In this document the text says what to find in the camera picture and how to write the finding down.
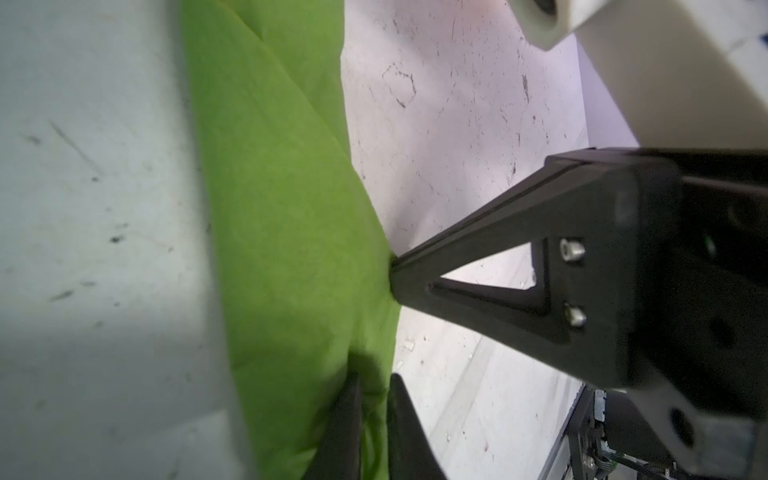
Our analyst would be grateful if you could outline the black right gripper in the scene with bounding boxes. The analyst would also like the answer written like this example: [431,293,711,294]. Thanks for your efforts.
[390,148,767,479]

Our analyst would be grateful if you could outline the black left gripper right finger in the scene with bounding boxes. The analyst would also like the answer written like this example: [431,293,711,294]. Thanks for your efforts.
[386,373,446,480]

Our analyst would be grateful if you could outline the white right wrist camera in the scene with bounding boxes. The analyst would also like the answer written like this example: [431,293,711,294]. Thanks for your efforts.
[509,1,767,150]

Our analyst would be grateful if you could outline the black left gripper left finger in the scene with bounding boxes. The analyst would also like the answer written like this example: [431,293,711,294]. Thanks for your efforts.
[303,373,363,480]

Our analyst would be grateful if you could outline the green paper napkin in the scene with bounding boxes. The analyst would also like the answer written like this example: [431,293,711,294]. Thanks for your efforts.
[180,1,400,479]

